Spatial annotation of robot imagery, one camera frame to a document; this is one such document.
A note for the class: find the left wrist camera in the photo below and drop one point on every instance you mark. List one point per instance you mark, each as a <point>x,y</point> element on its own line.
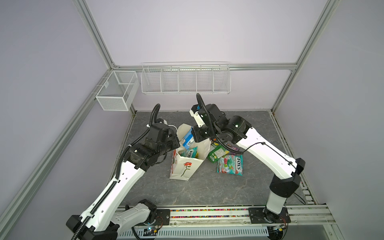
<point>162,121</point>

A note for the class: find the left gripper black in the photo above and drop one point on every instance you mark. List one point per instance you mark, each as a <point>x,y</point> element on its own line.
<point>174,138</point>

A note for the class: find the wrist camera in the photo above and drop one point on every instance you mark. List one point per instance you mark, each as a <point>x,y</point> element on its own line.
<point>162,121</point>
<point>194,112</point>

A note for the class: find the teal Fox's mint bag right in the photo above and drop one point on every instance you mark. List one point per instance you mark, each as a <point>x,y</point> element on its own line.
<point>231,164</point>

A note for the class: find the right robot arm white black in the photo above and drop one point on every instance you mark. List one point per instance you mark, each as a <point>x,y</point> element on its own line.
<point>287,170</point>

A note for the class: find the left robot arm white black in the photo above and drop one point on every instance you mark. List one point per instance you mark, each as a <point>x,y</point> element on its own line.
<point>100,221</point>

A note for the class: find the white floral paper bag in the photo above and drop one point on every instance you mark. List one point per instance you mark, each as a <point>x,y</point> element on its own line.
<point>183,168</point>

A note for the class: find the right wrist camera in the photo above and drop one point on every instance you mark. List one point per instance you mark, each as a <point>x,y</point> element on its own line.
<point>194,112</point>

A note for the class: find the blue snack bar packet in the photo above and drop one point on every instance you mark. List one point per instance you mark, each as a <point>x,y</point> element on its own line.
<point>188,139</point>

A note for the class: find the green candy bag back side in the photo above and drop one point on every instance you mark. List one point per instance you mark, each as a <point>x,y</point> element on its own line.
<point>216,152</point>

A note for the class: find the white wire shelf basket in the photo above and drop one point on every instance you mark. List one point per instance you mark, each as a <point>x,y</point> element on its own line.
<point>186,78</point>

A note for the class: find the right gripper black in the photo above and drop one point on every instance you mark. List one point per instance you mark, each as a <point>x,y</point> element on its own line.
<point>196,131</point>

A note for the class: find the teal Fox's mint candy bag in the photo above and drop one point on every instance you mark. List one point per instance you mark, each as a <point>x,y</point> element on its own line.
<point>191,153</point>

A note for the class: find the white mesh box basket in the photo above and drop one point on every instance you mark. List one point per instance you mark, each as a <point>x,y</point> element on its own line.
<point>118,91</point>

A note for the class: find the purple M&M's packet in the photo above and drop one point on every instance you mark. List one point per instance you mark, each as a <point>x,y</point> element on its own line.
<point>234,148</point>

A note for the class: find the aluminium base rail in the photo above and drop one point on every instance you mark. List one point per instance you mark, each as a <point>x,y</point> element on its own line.
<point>241,216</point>

